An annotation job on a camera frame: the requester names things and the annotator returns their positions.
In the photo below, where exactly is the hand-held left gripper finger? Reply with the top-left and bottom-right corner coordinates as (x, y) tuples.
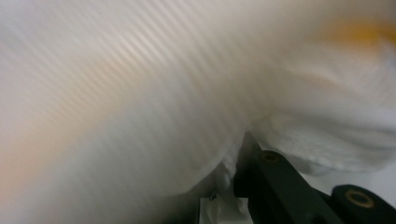
(233, 130), (347, 224)

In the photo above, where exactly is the white cloth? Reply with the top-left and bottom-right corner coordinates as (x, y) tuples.
(200, 108), (396, 224)

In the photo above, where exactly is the leaf-print mesh laundry bag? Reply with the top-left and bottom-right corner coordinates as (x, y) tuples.
(0, 0), (396, 200)

